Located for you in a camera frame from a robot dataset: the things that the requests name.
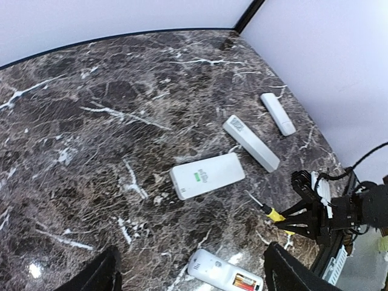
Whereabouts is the slim white QR-code remote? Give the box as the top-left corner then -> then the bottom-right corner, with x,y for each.
222,115 -> 280,173

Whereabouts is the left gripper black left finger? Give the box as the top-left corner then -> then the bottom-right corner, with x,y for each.
56,246 -> 122,291

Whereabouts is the white slotted cable duct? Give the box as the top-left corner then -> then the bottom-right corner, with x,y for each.
321,245 -> 347,286

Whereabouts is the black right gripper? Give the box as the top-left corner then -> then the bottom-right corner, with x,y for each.
277,182 -> 387,246

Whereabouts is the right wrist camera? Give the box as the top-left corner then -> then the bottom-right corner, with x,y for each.
291,170 -> 333,219

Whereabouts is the small white remote near wall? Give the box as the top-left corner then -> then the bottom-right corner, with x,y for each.
260,93 -> 296,136

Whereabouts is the black enclosure frame post right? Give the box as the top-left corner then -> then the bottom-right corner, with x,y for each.
233,0 -> 265,34

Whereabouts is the yellow handled screwdriver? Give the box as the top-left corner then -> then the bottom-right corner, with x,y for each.
244,190 -> 286,222

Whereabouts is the white remote with battery bay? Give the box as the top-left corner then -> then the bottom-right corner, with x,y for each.
187,249 -> 264,290

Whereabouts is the wide white remote control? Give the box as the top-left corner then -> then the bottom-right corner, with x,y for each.
170,153 -> 246,201

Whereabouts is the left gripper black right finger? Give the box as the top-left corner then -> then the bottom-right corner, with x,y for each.
264,242 -> 340,291

